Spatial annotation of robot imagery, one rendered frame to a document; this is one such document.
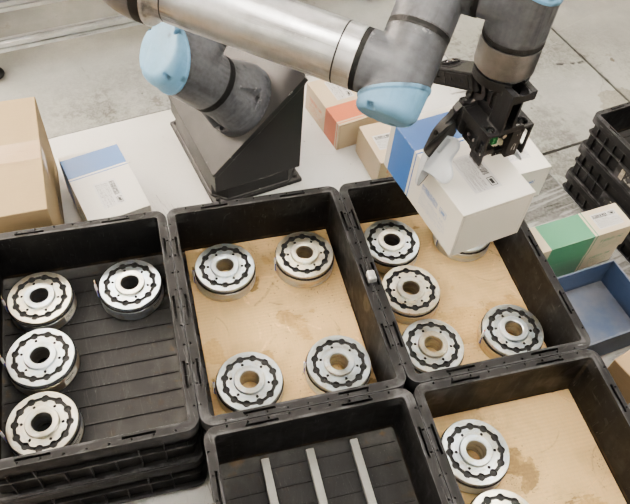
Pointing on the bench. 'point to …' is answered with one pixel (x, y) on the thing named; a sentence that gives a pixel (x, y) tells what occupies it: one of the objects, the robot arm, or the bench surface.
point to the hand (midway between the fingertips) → (457, 168)
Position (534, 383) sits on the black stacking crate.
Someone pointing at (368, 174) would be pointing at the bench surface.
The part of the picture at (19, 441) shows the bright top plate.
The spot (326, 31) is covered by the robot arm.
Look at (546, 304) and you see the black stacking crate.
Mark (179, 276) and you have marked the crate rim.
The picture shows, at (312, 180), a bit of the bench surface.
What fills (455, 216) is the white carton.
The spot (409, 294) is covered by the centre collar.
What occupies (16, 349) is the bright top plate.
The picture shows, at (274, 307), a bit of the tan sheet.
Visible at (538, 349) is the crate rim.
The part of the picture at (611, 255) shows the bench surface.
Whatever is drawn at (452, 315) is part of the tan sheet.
